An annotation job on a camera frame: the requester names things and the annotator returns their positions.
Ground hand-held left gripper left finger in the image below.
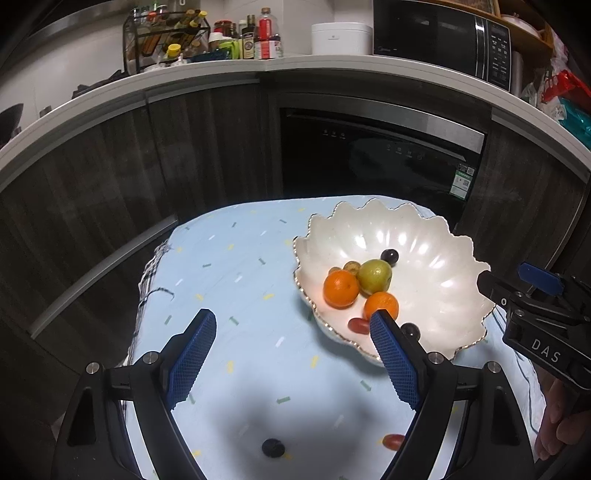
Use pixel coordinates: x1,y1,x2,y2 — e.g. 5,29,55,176
50,308,218,480

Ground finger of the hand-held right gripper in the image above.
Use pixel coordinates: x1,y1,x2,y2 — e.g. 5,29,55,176
478,272,591,329
518,262,591,317

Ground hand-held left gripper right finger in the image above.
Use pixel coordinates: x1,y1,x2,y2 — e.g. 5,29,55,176
369,308,539,480

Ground white scalloped bowl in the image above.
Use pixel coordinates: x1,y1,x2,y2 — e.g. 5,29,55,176
292,198,497,367

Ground yellow-green apple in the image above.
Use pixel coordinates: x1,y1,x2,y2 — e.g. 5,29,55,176
358,259,393,296

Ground large orange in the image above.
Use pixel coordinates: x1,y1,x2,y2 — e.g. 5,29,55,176
322,270,361,310

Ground person's right hand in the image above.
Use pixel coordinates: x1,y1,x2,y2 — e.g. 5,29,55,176
534,369,591,462

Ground small mandarin orange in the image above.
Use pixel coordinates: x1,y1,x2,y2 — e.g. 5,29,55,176
363,292,399,324

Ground light blue patterned tablecloth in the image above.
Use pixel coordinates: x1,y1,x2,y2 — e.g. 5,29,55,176
122,198,550,480

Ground dark wood cabinet door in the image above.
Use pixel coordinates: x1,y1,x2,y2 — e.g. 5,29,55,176
145,83,282,217
0,99,181,296
455,120,591,296
0,217,181,462

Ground green white sticker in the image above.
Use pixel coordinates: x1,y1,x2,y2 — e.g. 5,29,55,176
451,167,476,200

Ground teal plastic bag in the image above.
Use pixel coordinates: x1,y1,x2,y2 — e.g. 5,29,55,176
556,99,591,148

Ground black dishwasher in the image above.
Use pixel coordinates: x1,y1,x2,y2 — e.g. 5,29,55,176
279,107,488,217

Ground red plastic bag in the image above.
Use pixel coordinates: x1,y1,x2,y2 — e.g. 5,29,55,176
540,69,591,109

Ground white wrap roll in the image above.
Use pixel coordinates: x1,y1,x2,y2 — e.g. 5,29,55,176
510,48,527,100

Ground wooden tray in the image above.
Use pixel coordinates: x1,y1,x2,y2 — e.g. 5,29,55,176
499,0,555,54

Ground black microwave oven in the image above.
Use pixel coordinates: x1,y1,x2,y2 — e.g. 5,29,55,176
372,0,514,92

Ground grey kitchen countertop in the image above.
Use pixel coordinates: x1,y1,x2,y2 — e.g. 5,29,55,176
0,53,591,185

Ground white rice cooker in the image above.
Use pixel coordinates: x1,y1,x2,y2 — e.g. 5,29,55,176
311,23,374,57

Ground black wok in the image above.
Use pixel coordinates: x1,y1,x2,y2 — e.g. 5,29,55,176
0,104,24,139

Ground dark labelled bottle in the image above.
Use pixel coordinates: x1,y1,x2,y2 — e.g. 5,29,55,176
241,15,257,60

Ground red liquid bottle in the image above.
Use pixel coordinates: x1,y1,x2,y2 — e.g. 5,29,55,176
255,7,283,60

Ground black wire spice rack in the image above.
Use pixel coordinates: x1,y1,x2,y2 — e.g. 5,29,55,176
123,8,211,75

